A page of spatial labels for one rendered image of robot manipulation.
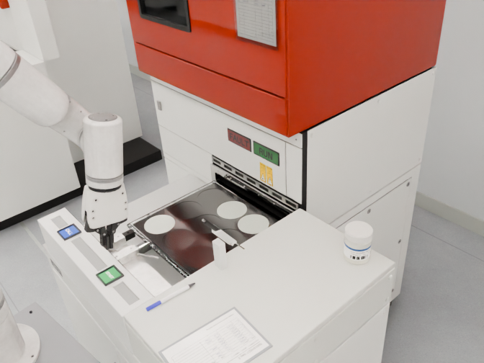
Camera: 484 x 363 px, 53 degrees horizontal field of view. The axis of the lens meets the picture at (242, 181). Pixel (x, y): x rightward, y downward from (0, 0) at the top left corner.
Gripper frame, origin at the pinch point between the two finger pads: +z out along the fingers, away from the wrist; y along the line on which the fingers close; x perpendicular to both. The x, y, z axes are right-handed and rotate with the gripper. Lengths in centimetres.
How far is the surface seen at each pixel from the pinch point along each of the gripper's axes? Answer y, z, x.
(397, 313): -142, 85, 13
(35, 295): -19, 110, -125
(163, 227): -29.0, 16.2, -19.6
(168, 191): -49, 20, -47
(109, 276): -2.6, 15.0, -4.8
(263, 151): -56, -10, -5
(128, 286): -4.7, 15.0, 1.9
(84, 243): -4.3, 15.4, -23.6
